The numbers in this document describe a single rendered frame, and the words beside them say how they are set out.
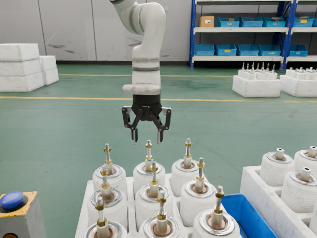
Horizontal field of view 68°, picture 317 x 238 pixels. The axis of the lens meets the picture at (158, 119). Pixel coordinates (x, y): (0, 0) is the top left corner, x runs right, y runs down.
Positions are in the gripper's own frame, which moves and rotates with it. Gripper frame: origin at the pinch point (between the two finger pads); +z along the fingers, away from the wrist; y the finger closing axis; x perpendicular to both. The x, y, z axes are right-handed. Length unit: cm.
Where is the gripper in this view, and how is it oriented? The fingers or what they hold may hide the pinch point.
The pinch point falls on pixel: (147, 138)
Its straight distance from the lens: 67.3
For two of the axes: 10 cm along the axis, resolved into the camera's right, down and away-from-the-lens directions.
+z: 0.0, 9.5, 3.2
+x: -1.6, 3.2, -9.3
